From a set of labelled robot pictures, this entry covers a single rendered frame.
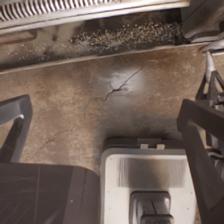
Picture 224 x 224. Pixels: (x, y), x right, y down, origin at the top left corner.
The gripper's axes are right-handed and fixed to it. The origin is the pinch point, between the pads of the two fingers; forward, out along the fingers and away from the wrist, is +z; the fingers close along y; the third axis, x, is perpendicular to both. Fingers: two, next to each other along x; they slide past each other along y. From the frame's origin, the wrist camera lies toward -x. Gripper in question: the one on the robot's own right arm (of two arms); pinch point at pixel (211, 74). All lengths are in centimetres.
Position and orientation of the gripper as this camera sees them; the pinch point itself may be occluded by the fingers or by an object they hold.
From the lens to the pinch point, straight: 59.4
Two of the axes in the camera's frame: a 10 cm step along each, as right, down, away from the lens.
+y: -1.7, -0.8, 9.8
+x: 9.8, -1.6, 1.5
